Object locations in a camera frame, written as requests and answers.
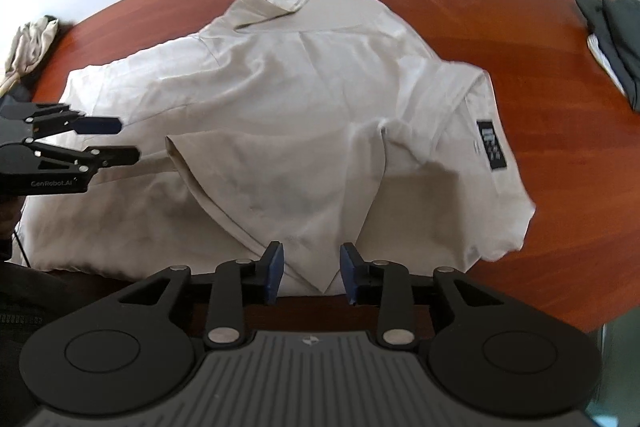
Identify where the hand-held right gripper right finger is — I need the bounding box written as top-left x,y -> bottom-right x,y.
339,243 -> 503,349

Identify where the dark grey folded garment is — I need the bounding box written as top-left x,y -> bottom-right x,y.
575,0 -> 640,112

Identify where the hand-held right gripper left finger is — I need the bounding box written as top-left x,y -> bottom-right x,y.
117,241 -> 286,349

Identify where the beige short-sleeved shirt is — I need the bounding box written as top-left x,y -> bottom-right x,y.
20,0 -> 538,297

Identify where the grey cloth under beige cloth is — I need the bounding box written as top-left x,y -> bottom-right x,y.
0,79 -> 33,105

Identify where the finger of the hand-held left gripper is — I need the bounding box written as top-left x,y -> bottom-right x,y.
22,103 -> 124,140
24,138 -> 141,180

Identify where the crumpled beige cloth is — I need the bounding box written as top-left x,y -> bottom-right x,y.
0,16 -> 61,95

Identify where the thin black cable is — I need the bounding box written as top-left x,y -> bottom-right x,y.
12,229 -> 32,267

